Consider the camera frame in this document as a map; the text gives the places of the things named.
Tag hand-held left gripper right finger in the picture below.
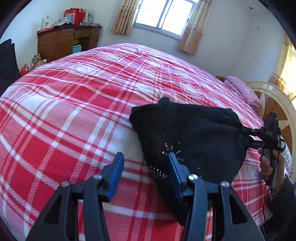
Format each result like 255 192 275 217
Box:
167 152 265 241

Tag person's right hand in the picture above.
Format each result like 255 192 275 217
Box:
257 147 287 195

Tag black cable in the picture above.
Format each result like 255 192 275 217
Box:
262 186 272 224

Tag black chair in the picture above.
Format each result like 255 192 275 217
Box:
0 39 21 96

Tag window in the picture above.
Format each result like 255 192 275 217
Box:
132 0 199 40

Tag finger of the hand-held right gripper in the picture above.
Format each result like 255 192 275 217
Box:
248 138 266 150
240 126 263 138

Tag striped pillow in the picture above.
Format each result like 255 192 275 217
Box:
281 146 294 174

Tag brown wooden desk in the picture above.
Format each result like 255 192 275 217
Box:
36 24 102 63

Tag person's right forearm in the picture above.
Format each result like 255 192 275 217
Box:
266 175 296 232

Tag floral bag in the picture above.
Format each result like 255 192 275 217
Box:
30 54 47 70

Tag pink pillow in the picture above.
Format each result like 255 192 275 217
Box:
224 76 261 112

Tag red plaid bed cover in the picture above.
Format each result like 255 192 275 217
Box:
0 43 292 241

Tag red gift bag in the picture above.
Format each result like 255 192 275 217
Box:
63 8 86 25

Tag black pants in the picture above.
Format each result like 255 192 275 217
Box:
129 97 252 226

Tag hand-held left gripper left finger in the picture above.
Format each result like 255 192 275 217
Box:
25 152 125 241

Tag yellow curtain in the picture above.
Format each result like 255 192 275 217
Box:
268 35 296 100

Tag beige patterned curtain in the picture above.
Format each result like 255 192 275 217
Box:
178 0 213 56
111 0 140 36

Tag cream and wood headboard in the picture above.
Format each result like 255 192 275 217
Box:
245 81 296 149

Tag white card box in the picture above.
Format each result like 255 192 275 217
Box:
42 14 52 29

